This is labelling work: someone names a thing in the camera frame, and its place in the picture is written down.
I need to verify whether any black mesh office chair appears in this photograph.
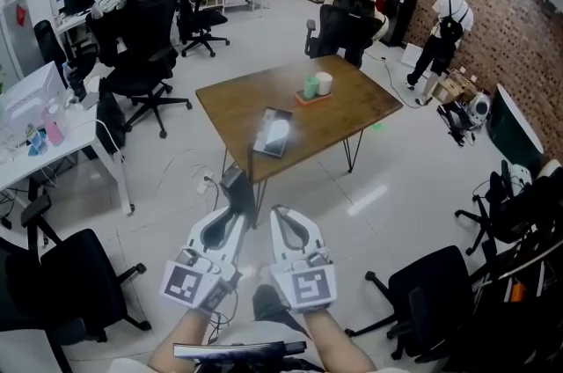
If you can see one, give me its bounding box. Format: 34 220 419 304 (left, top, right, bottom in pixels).
84 0 194 140

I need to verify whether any black chest-mounted device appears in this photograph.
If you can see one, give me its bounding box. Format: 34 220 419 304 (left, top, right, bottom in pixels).
172 340 308 365

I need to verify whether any black office chair with headrest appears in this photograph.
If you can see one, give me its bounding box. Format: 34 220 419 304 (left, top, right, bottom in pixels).
172 0 231 59

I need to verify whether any pink bottle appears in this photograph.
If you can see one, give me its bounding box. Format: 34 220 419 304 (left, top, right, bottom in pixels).
40 104 66 149

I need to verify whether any person's right forearm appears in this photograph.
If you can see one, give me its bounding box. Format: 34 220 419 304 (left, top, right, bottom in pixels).
302 309 378 373

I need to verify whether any white refrigerator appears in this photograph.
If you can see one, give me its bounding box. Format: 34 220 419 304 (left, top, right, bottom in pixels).
0 0 46 84

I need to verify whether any person's left forearm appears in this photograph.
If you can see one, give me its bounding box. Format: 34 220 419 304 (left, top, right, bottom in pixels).
147 308 217 373

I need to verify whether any orange tray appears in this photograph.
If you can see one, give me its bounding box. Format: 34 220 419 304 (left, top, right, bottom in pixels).
294 88 334 107

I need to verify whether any white cup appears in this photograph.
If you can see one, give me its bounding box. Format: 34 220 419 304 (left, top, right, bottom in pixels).
315 71 333 97

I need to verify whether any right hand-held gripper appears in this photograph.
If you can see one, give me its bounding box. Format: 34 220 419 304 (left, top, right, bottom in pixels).
268 205 338 316

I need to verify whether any dark green round panel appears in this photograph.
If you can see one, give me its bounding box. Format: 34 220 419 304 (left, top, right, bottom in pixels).
486 82 546 166

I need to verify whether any blue small container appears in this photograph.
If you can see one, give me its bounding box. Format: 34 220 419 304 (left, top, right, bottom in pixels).
26 123 49 157

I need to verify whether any black hairpin table leg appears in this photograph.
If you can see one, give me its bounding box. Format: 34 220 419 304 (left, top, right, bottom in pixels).
341 130 365 175
221 142 270 231

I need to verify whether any brown cardboard box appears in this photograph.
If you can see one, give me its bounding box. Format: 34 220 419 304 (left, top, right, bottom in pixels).
430 69 479 105

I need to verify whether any black power adapter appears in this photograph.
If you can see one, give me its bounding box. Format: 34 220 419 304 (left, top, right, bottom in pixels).
218 165 246 193

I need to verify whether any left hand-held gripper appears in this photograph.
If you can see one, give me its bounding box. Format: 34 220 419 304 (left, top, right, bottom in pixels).
160 206 246 313

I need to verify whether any white round appliance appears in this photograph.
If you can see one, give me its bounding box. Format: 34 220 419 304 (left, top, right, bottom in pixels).
464 92 493 121

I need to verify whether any white power strip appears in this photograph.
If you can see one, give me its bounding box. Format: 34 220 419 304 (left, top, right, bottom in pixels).
194 170 216 195

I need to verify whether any white flat board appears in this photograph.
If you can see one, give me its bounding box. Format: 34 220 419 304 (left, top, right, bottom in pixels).
401 42 428 68

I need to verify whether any white cardboard box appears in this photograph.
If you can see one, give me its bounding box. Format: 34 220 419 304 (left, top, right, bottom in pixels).
0 60 68 135

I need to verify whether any white desk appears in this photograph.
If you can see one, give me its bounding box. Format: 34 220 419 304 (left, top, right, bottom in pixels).
0 91 135 217

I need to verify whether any black floor cabinet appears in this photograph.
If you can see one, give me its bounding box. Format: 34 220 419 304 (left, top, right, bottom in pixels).
379 0 419 48

